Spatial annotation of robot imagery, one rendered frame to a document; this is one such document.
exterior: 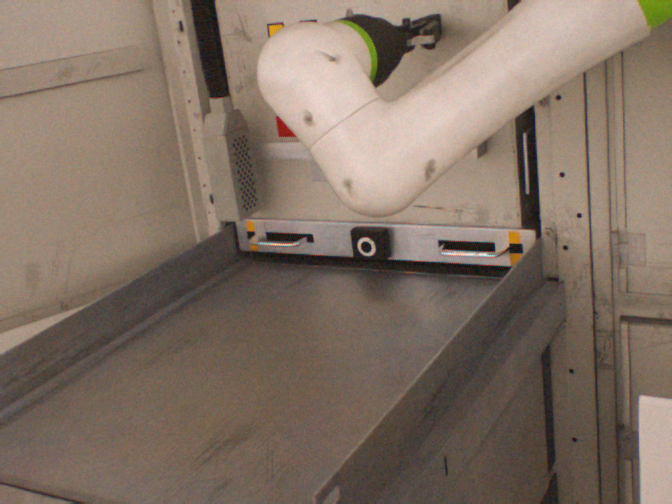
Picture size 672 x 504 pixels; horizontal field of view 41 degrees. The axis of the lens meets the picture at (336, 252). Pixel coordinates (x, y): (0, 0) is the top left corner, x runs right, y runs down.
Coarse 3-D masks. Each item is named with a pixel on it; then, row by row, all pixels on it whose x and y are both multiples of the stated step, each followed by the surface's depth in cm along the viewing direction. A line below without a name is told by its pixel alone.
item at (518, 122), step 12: (516, 0) 129; (228, 84) 152; (528, 108) 136; (516, 120) 131; (528, 120) 136; (516, 132) 131; (516, 144) 132; (516, 156) 132; (516, 168) 133; (528, 204) 137; (528, 216) 138
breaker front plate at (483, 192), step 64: (256, 0) 144; (320, 0) 139; (384, 0) 134; (448, 0) 129; (256, 64) 148; (256, 128) 152; (512, 128) 131; (320, 192) 151; (448, 192) 139; (512, 192) 134
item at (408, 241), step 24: (240, 240) 161; (288, 240) 156; (312, 240) 153; (336, 240) 151; (408, 240) 144; (432, 240) 142; (456, 240) 140; (480, 240) 138; (528, 240) 135; (480, 264) 140
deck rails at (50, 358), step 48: (144, 288) 141; (192, 288) 150; (528, 288) 129; (48, 336) 124; (96, 336) 132; (480, 336) 113; (0, 384) 117; (48, 384) 122; (432, 384) 100; (384, 432) 90; (336, 480) 81; (384, 480) 90
